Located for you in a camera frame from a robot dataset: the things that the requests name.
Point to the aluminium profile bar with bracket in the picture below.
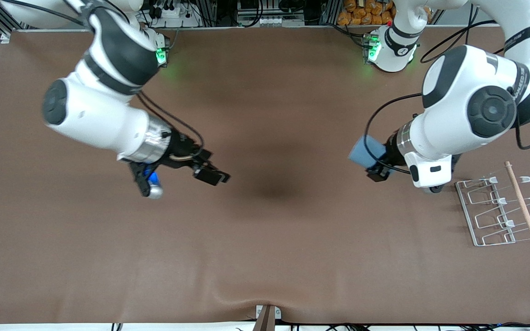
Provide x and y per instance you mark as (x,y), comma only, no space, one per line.
(267,319)

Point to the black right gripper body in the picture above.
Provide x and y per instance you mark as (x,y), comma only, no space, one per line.
(181,147)

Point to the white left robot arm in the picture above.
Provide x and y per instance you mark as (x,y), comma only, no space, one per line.
(458,92)

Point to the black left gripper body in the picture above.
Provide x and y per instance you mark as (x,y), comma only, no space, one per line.
(389,152)

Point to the white power strip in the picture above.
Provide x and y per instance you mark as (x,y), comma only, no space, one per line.
(173,13)

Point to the blue plastic cup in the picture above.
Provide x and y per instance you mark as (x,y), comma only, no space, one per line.
(361,151)

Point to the white connector block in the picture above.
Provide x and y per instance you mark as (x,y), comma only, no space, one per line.
(272,21)

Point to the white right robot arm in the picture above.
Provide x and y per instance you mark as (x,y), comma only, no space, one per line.
(95,115)

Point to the orange snack bags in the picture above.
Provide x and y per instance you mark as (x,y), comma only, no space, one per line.
(361,16)

